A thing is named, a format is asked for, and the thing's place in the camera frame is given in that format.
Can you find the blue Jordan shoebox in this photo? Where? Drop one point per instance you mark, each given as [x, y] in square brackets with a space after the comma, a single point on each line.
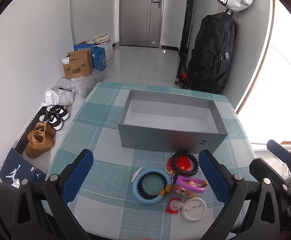
[14, 170]

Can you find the window frame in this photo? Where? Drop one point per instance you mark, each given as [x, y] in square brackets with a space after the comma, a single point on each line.
[265, 55]

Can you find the grey door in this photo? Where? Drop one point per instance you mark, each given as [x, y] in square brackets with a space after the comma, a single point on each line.
[141, 12]

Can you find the red round badge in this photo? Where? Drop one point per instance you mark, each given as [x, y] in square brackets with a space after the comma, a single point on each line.
[184, 165]

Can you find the tan boot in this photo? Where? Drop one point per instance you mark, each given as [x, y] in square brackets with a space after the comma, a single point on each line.
[46, 128]
[38, 146]

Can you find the pink pig toy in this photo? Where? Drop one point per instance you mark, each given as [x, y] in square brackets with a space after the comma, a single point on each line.
[191, 186]

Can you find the white round badge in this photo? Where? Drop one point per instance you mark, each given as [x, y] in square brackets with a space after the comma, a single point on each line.
[193, 210]

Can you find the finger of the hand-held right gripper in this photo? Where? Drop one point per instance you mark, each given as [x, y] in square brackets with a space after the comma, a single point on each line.
[281, 156]
[263, 168]

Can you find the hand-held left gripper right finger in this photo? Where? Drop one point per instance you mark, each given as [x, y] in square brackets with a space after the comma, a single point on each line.
[214, 173]

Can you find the grey plastic bag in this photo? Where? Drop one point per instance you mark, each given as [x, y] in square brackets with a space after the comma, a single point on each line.
[85, 83]

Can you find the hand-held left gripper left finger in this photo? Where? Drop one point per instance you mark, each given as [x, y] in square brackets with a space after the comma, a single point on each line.
[78, 170]

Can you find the blue cardboard box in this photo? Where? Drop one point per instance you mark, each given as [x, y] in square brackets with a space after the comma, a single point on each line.
[99, 57]

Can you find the black and white sneaker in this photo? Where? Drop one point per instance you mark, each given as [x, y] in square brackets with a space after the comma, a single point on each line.
[60, 112]
[51, 122]

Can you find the black metal rack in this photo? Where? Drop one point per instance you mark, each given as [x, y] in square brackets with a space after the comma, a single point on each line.
[189, 17]

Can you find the white plastic bag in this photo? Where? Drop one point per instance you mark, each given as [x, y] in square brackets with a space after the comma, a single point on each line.
[60, 97]

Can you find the cream tote bag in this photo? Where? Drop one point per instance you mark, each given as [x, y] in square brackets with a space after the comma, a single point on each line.
[103, 41]

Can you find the grey cardboard box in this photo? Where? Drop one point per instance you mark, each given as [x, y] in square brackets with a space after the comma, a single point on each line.
[173, 127]

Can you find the brown cardboard box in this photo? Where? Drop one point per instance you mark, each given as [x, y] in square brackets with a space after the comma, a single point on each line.
[78, 66]

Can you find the black backpack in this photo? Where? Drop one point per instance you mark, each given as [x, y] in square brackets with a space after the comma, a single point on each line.
[210, 55]

